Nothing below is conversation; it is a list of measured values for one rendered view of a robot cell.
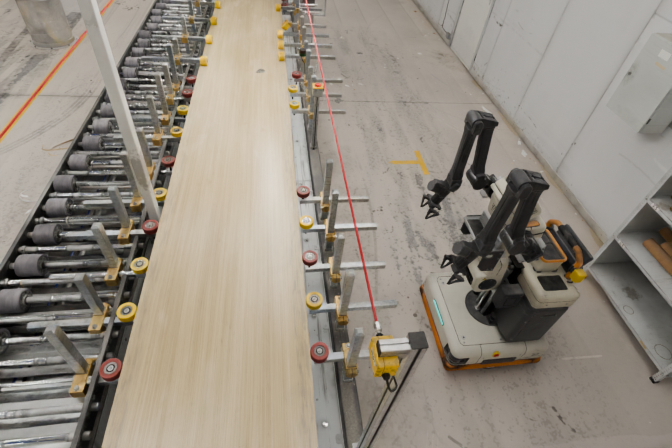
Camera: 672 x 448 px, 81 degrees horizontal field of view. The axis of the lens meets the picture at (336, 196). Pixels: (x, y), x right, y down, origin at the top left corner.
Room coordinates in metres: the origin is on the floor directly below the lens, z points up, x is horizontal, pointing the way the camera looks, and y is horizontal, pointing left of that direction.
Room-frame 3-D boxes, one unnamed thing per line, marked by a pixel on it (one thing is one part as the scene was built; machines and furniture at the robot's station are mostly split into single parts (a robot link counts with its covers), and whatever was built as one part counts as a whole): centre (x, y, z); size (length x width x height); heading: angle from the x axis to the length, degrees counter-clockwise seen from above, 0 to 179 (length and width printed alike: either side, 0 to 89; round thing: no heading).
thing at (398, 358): (0.44, -0.19, 1.20); 0.15 x 0.12 x 1.00; 13
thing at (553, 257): (1.54, -1.20, 0.87); 0.23 x 0.15 x 0.11; 12
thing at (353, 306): (1.05, -0.16, 0.81); 0.43 x 0.03 x 0.04; 103
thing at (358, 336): (0.76, -0.16, 0.89); 0.04 x 0.04 x 0.48; 13
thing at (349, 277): (1.00, -0.10, 0.93); 0.04 x 0.04 x 0.48; 13
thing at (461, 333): (1.51, -1.09, 0.16); 0.67 x 0.64 x 0.25; 102
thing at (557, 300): (1.53, -1.18, 0.59); 0.55 x 0.34 x 0.83; 12
